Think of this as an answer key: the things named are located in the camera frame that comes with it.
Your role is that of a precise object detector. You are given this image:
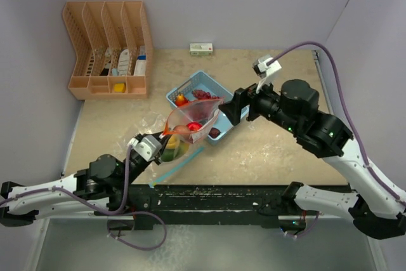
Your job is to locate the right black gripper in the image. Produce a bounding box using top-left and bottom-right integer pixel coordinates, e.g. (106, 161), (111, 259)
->
(218, 72), (299, 134)

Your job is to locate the mango toy fruit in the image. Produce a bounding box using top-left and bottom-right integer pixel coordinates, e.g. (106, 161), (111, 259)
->
(160, 142), (189, 162)

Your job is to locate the clear zip top bag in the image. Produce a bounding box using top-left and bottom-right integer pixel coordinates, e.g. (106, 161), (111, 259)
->
(160, 98), (223, 162)

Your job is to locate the red apple toy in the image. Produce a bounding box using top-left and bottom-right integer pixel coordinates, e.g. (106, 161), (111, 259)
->
(187, 122), (202, 132)

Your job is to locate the yellow lemon toy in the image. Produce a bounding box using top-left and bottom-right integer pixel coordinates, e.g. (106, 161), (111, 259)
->
(166, 135), (180, 150)

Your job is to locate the brown onion toy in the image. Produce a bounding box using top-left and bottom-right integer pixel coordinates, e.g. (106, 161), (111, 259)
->
(173, 125), (190, 134)

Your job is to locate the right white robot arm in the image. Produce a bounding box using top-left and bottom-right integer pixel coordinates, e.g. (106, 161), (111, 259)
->
(219, 79), (405, 240)

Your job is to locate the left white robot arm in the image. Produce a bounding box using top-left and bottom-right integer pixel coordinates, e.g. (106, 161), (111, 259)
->
(1, 132), (169, 227)

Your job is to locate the red grapes toy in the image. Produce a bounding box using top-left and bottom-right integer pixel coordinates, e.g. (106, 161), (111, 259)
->
(192, 89), (218, 100)

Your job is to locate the blue plastic basket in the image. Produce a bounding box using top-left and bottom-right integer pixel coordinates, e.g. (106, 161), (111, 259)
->
(166, 70), (233, 145)

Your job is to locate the small green white box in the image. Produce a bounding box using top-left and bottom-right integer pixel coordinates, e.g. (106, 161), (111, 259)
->
(190, 43), (213, 56)

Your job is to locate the yellow sponge block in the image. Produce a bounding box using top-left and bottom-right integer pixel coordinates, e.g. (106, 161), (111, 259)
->
(113, 83), (126, 93)

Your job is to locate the white blue tube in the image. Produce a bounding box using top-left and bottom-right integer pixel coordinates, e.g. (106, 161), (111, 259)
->
(133, 46), (147, 76)

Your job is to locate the black white card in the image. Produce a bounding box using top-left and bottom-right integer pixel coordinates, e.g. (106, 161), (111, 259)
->
(99, 48), (112, 76)

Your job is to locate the white patterned pouch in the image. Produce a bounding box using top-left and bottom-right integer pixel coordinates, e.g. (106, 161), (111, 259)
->
(112, 49), (130, 76)

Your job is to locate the orange desk organizer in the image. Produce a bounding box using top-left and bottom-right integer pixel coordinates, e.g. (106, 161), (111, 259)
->
(62, 1), (154, 100)

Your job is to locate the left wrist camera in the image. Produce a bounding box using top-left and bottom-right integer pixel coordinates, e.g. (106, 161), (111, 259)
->
(127, 133), (162, 162)

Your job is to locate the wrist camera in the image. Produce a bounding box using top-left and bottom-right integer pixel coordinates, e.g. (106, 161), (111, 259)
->
(127, 133), (162, 162)
(252, 55), (282, 94)

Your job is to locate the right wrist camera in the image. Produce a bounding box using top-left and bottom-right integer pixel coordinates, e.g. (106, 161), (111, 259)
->
(252, 55), (282, 94)

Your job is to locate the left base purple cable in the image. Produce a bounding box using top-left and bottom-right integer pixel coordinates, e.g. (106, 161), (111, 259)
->
(106, 211), (168, 251)

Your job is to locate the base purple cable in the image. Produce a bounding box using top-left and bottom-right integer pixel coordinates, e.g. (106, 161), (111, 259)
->
(106, 211), (168, 251)
(278, 210), (320, 241)

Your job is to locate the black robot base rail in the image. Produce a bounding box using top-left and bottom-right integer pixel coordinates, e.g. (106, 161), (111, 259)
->
(126, 184), (303, 230)

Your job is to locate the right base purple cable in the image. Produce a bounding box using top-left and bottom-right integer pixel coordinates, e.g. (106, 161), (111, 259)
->
(278, 210), (320, 241)

